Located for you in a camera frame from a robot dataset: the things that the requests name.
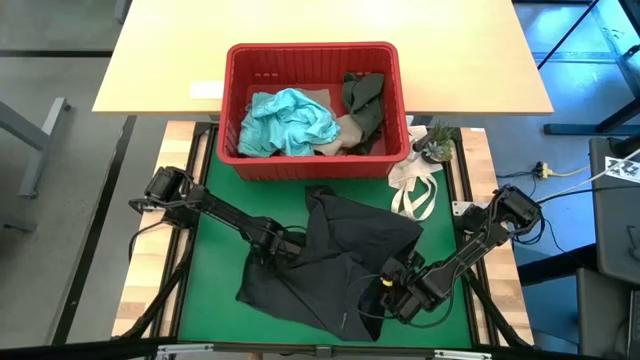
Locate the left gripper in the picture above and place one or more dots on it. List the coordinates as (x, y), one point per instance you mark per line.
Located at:
(275, 242)

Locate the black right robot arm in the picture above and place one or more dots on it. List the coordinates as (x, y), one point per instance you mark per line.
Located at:
(480, 240)

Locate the white printed marker sheet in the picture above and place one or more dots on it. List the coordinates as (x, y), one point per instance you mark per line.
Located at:
(622, 169)

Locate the small potted succulent plant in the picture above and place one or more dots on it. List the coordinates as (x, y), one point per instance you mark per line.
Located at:
(440, 150)

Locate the white paper label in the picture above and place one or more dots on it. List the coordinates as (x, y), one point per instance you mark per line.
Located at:
(206, 90)

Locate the yellow power plug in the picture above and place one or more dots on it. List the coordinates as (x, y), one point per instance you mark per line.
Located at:
(542, 171)

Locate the red plastic laundry bin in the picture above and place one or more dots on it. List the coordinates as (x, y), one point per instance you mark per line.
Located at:
(310, 167)

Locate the beige garment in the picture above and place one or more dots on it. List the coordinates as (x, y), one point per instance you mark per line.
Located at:
(350, 132)

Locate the black metal table frame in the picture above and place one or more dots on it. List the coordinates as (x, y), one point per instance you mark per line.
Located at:
(461, 167)

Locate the light wooden desk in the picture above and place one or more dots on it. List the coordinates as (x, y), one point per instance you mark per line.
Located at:
(450, 60)

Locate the grey metal desk leg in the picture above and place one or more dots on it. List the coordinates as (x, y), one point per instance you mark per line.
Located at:
(44, 150)

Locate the dark green garment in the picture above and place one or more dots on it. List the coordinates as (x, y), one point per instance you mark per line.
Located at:
(367, 100)

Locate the light blue garment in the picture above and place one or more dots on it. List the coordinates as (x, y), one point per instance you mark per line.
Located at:
(287, 122)

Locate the black garment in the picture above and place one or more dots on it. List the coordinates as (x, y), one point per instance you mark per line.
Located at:
(330, 260)

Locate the black metal desk leg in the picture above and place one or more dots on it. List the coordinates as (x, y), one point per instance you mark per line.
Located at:
(575, 129)

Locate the black equipment case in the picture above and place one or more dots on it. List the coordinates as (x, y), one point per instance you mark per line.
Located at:
(600, 320)
(617, 225)

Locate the white canvas tote bag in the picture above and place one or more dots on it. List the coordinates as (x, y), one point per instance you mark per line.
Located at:
(407, 175)

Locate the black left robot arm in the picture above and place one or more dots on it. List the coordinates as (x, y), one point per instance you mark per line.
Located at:
(220, 207)

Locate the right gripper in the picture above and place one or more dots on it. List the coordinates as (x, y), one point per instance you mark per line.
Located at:
(415, 290)

